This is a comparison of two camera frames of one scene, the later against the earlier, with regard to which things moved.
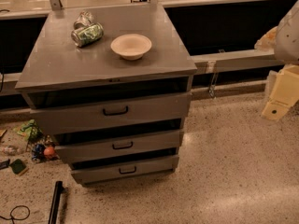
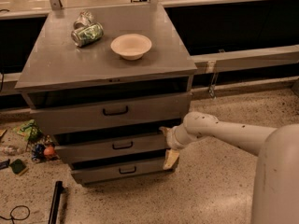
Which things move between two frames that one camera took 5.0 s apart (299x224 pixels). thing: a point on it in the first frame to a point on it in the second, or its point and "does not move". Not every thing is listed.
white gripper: x=288 y=39 to x=172 y=138
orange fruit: x=49 y=151 does not move
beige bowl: x=131 y=46 does not move
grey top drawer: x=112 y=114 does not move
